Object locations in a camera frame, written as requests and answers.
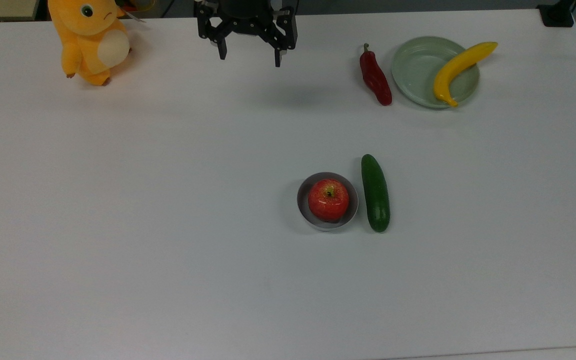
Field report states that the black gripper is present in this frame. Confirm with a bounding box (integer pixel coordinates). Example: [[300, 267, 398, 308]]
[[193, 0, 299, 68]]

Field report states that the red chili pepper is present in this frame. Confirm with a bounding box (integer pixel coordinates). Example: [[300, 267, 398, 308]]
[[359, 43, 393, 107]]

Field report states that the pale green plastic plate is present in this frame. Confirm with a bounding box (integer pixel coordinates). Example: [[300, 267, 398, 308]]
[[391, 35, 481, 109]]

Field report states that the orange packet behind plush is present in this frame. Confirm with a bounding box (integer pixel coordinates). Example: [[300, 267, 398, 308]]
[[116, 0, 156, 23]]

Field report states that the orange plush toy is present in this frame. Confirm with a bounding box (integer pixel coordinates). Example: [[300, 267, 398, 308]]
[[47, 0, 133, 87]]

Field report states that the small grey bowl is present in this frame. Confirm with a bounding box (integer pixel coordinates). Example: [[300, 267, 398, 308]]
[[296, 172, 360, 232]]

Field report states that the red apple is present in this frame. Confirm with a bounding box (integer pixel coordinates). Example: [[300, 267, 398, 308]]
[[308, 179, 350, 223]]

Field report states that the green cucumber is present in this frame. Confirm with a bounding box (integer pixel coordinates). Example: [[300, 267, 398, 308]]
[[360, 153, 391, 234]]

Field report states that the yellow banana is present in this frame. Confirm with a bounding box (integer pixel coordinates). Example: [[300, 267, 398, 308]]
[[433, 41, 499, 108]]

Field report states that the beige cabinet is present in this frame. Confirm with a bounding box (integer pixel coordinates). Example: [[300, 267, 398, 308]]
[[0, 0, 41, 22]]

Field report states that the black table clamp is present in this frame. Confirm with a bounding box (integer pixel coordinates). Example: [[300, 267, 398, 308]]
[[537, 0, 576, 28]]

